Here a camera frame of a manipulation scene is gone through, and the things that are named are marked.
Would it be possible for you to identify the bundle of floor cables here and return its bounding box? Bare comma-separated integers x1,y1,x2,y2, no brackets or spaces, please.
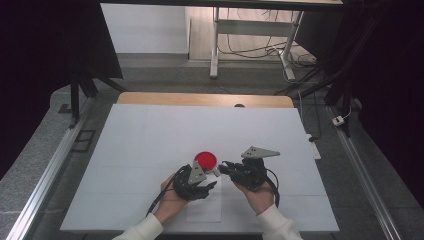
218,8,318,69

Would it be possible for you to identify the black curtain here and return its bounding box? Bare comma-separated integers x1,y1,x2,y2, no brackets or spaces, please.
294,0,424,208
0,0,124,174

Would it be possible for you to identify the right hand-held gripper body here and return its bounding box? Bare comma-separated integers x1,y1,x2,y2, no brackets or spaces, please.
229,145,281,192

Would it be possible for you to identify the red round dish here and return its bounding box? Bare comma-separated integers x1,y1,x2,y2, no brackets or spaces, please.
194,151,218,172

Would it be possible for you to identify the person's left hand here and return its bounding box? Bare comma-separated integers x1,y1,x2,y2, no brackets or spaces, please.
155,173,191,225

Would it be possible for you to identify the white power strip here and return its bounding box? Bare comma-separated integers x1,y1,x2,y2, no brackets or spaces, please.
305,133,322,161

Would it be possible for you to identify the white paper sheet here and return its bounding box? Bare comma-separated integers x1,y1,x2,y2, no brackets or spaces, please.
185,174,223,223

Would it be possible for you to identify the white table cover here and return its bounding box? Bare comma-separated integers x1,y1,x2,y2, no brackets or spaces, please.
59,103,340,233

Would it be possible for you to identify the person's right hand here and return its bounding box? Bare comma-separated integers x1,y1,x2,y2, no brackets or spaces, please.
233,181,276,216

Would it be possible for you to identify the black power cable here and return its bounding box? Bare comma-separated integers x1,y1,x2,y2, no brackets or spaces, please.
297,89,323,143

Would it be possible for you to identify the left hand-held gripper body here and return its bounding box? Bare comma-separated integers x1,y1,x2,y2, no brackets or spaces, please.
171,160,208,202

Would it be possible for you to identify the black tripod stand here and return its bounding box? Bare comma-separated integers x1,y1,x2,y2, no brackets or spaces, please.
274,64,355,138
68,71,128,130

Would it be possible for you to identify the aluminium rail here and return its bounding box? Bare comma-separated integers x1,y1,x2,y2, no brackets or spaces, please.
6,96,98,240
325,104,404,240

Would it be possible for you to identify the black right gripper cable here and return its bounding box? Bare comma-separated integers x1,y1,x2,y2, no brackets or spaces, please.
264,168,281,209

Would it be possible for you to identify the white metal desk frame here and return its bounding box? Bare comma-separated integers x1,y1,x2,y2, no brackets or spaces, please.
209,6,305,81

